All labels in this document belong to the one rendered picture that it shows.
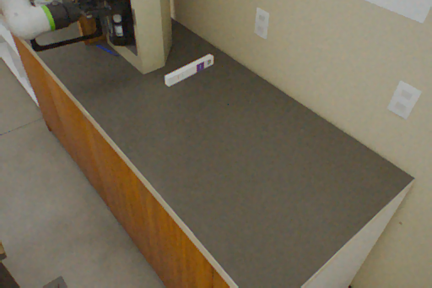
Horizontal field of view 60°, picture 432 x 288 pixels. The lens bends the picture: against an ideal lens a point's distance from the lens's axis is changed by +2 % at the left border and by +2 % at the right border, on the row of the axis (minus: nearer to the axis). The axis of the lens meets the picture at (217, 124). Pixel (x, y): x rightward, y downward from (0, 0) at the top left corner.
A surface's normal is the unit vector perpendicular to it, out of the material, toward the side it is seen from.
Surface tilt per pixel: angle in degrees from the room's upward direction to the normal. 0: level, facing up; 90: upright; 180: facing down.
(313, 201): 0
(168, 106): 0
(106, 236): 0
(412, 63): 90
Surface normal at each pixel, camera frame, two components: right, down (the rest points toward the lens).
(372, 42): -0.76, 0.42
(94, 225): 0.04, -0.73
